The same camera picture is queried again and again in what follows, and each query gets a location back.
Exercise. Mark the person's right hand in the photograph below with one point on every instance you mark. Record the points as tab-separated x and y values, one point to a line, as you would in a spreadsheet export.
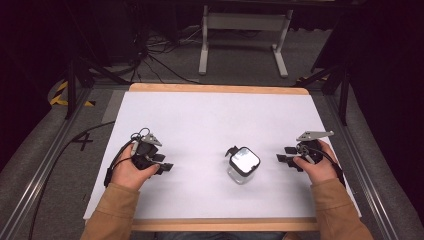
316	168

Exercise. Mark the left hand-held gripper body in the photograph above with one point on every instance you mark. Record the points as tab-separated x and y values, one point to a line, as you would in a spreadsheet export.
144	150

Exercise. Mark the person's left hand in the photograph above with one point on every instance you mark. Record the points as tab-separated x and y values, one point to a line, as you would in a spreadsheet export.
130	171

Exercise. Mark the black tripod stand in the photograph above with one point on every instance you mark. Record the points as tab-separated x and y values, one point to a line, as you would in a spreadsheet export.
78	76
335	83

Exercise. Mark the white metal stand frame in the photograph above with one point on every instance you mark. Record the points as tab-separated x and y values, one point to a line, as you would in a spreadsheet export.
245	21

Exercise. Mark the yellow black floor tape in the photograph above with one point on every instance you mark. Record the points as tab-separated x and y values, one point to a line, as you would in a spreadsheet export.
61	96

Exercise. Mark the white table mat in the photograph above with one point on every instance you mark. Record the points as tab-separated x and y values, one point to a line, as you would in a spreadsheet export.
213	133

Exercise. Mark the clear square jar black lid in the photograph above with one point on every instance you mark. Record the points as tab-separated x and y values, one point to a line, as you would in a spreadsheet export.
243	164

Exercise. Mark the aluminium rail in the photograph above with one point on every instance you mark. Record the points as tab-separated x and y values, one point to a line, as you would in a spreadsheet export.
40	166
363	160

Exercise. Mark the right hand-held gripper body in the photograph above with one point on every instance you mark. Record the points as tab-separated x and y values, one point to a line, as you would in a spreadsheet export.
310	146

